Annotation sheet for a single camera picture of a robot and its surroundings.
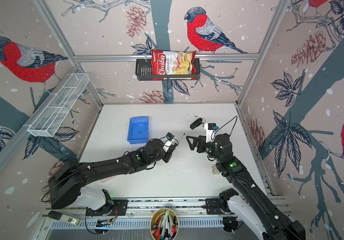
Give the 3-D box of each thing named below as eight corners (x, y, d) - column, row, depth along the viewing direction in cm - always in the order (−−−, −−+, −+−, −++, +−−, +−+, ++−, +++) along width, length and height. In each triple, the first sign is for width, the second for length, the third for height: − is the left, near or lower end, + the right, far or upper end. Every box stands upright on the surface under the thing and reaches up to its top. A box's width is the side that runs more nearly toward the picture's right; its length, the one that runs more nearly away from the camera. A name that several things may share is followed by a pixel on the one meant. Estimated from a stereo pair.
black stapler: (193, 130, 106) (193, 127, 104) (189, 127, 108) (190, 124, 105) (203, 122, 111) (203, 119, 108) (199, 120, 113) (200, 117, 110)
